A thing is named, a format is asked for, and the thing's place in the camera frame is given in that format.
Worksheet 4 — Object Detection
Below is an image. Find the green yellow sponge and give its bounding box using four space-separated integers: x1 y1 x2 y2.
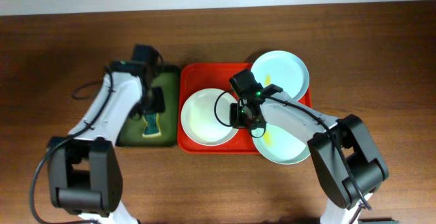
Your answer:
142 113 161 138

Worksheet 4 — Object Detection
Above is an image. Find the white plate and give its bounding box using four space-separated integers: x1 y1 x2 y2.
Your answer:
180 88 238 146

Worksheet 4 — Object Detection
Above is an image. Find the light green plate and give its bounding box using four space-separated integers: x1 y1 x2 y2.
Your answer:
251 124 310 165

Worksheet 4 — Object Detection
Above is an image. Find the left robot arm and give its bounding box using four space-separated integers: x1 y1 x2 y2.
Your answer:
45 61 164 223

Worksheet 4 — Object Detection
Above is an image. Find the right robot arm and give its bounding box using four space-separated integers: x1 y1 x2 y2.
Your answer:
230 83 389 223

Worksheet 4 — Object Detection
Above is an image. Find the dark green tray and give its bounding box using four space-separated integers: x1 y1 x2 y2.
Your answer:
116 65 181 147

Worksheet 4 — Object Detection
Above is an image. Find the red plastic tray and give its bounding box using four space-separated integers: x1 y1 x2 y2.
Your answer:
176 62 313 155

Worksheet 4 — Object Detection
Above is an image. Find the light blue plate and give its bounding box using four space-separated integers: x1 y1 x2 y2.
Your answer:
251 50 310 100

